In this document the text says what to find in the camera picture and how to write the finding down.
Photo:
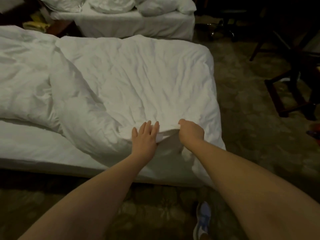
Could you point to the white bed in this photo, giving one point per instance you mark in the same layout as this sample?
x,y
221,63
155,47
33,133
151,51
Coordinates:
x,y
135,25
30,147

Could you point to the dark wooden nightstand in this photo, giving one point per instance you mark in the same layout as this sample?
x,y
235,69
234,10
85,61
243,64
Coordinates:
x,y
60,27

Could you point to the white pillow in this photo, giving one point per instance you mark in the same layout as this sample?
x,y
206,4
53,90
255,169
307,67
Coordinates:
x,y
62,3

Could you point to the beige telephone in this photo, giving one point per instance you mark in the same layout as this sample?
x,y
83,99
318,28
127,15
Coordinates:
x,y
36,25

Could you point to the person's left forearm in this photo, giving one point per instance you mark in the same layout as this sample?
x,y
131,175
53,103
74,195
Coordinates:
x,y
90,207

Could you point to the person's left hand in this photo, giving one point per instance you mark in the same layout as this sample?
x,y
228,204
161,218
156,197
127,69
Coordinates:
x,y
145,142

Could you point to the white duvet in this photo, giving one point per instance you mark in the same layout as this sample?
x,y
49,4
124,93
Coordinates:
x,y
145,5
130,77

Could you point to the person's right forearm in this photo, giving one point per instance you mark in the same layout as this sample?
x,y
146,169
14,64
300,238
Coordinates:
x,y
260,192

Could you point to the person's right hand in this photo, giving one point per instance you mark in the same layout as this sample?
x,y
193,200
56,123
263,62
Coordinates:
x,y
191,133

